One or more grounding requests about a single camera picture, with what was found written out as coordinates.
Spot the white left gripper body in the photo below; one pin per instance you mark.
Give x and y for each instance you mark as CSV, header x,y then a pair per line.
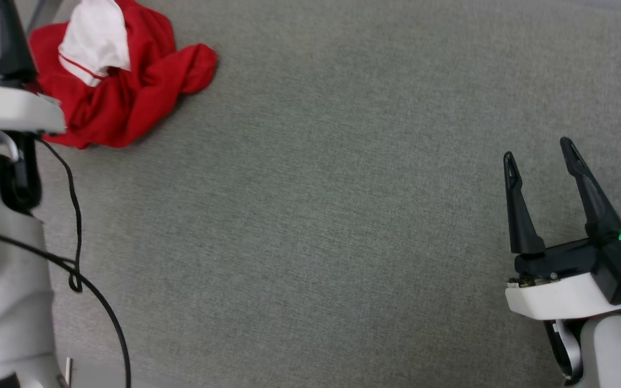
x,y
14,110

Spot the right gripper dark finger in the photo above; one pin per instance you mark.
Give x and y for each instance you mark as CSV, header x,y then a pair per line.
x,y
521,226
593,205

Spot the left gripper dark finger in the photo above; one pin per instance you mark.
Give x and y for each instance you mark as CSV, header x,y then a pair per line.
x,y
13,48

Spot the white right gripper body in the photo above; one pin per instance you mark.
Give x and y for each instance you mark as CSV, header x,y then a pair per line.
x,y
558,296

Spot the red garment with white sleeves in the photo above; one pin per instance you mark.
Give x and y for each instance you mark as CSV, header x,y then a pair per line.
x,y
127,102

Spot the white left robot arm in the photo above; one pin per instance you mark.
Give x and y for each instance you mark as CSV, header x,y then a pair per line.
x,y
3,280

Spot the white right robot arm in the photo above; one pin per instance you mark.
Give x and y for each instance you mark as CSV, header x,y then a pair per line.
x,y
612,355

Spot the grey fabric sofa cushion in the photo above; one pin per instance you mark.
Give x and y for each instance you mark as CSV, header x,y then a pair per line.
x,y
316,205

